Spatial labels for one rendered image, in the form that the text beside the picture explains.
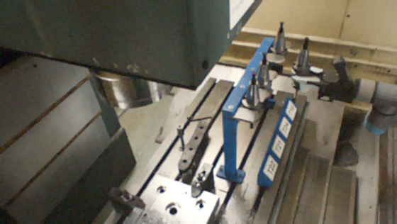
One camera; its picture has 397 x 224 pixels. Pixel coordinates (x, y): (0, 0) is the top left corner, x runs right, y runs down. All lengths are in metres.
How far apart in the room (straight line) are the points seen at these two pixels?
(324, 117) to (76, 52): 1.32
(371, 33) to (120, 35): 1.29
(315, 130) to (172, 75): 1.25
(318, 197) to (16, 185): 1.08
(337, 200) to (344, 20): 0.77
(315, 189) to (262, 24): 0.82
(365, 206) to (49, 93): 1.26
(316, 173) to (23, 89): 1.15
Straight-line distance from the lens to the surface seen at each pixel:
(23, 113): 0.99
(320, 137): 1.55
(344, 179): 1.45
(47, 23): 0.47
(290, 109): 1.34
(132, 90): 0.53
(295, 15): 1.53
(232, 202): 1.07
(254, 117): 0.88
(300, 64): 1.07
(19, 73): 0.96
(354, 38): 1.55
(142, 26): 0.36
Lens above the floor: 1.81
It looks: 41 degrees down
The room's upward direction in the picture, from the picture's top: 7 degrees counter-clockwise
